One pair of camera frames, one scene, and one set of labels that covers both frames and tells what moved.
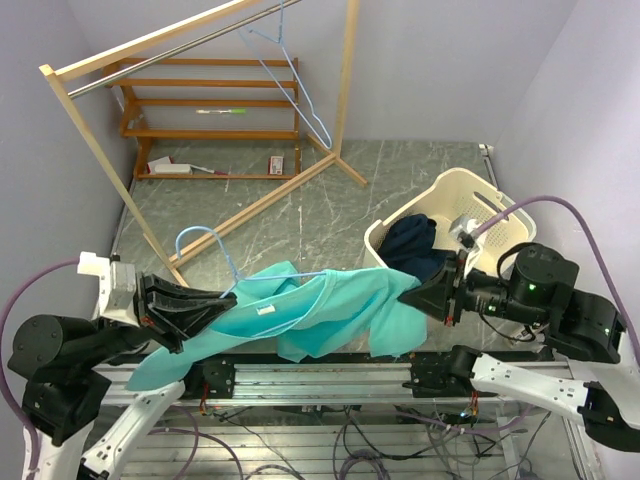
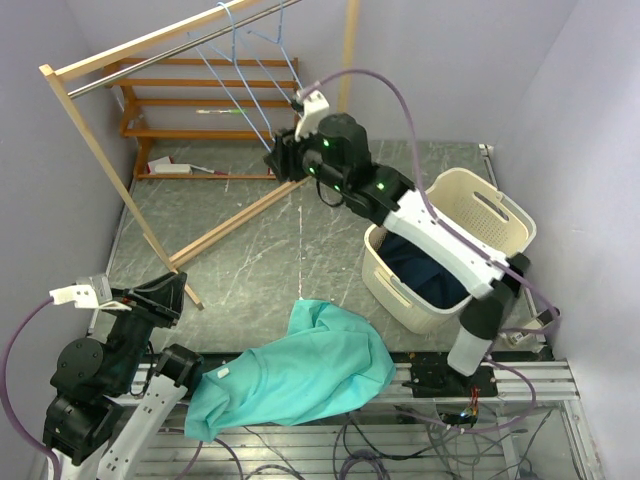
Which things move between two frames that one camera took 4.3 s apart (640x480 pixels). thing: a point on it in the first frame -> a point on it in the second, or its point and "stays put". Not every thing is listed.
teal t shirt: x=327 y=315 -> x=317 y=372
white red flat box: x=167 y=165 stays put
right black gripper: x=440 y=295 -> x=284 y=157
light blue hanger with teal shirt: x=254 y=276 -> x=233 y=59
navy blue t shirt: x=407 y=246 stays put
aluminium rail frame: x=343 y=420 stays put
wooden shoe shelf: x=210 y=119 stays put
